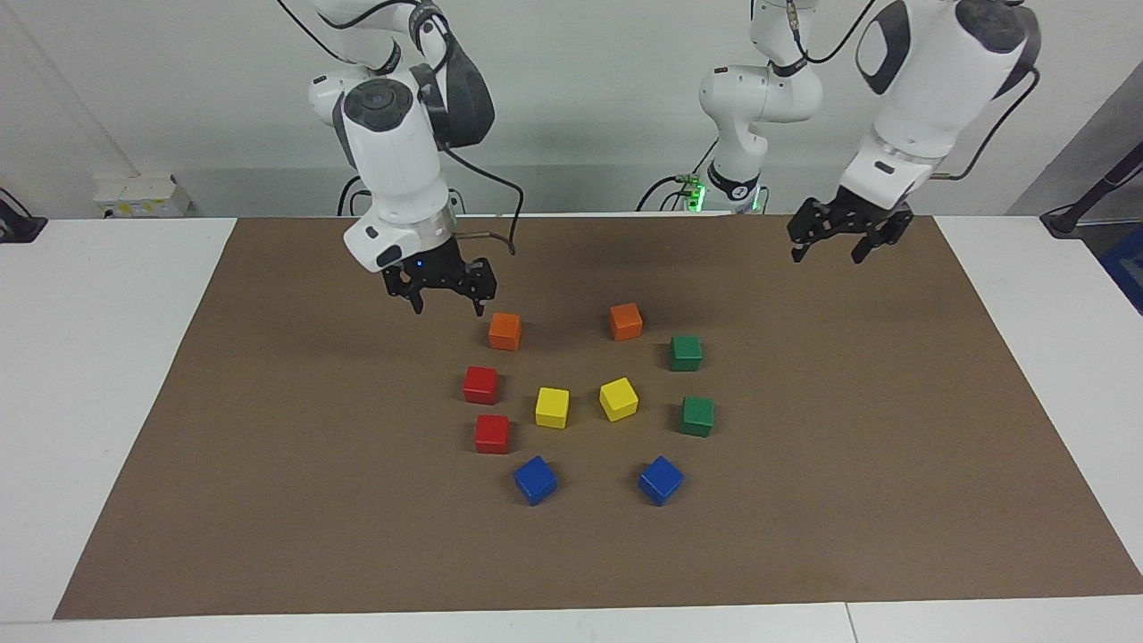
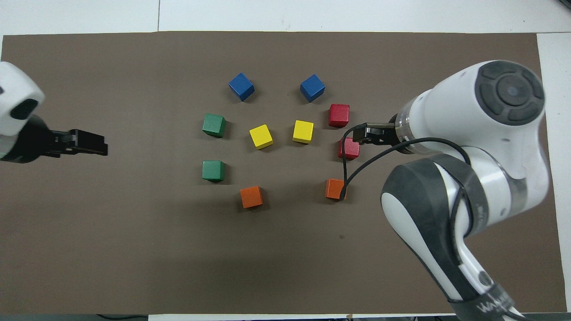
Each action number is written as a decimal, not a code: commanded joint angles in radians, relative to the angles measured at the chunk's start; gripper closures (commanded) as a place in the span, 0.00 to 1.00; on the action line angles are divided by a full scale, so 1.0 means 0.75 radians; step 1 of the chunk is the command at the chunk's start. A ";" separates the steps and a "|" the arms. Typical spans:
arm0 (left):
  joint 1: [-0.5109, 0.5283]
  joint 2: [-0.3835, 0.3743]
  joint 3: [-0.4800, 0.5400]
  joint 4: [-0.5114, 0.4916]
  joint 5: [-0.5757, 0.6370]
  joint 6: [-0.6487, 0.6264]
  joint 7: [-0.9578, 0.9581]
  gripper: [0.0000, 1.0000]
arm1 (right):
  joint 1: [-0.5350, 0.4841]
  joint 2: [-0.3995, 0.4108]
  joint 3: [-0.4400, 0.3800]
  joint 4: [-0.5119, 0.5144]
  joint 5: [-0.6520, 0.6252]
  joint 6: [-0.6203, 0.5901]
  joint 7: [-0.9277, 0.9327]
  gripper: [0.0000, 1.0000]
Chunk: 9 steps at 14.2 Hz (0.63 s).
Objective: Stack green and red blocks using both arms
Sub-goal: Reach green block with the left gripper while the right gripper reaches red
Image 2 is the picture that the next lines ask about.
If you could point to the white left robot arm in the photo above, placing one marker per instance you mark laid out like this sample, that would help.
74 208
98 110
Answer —
18 84

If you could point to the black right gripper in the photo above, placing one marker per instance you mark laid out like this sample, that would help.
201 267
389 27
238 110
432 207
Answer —
386 133

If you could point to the brown paper mat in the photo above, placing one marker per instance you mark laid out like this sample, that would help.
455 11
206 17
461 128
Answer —
134 245

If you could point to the orange wooden cube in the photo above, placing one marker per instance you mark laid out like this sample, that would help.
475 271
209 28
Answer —
251 196
332 188

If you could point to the green wooden cube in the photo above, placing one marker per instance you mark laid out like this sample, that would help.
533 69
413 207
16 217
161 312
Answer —
213 170
214 125

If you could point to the blue wooden cube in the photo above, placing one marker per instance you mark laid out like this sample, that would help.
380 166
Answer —
312 88
241 87

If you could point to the yellow wooden cube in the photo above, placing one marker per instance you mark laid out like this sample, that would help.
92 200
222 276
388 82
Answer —
303 131
261 136

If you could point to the red wooden cube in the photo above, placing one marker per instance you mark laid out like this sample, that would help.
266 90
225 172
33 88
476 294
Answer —
350 152
339 115

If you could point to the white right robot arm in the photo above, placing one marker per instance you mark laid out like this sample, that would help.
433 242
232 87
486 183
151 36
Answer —
446 111

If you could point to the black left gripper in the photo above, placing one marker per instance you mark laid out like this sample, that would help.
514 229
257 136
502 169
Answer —
31 142

